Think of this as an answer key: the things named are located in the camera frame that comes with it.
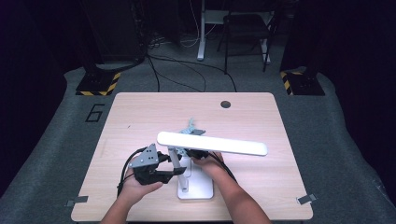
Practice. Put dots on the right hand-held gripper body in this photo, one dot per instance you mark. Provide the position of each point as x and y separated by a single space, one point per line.
199 154

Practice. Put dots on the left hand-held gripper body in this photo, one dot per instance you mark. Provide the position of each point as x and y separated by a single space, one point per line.
146 158

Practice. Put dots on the white desk lamp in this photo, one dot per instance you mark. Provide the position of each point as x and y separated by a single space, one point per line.
211 143

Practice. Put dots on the light blue cloth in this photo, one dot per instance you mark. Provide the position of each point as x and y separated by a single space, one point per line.
188 127

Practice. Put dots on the person's right hand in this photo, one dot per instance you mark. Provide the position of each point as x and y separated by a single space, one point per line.
211 166

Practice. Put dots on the person's left hand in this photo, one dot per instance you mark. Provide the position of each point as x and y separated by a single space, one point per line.
137 191

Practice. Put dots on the dark round table grommet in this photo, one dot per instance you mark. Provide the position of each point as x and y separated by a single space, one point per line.
225 104

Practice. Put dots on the grey tape strip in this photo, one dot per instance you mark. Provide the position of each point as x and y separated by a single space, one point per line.
77 200
306 199

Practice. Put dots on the black yellow-striped stand base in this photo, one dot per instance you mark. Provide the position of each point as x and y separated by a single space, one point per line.
96 84
303 84

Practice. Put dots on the dark cabinet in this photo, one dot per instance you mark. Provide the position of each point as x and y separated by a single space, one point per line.
115 28

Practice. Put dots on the black folding chair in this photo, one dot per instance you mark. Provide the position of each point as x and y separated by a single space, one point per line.
246 26

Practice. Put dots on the white desk frame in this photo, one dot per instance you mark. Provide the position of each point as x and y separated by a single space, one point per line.
201 37

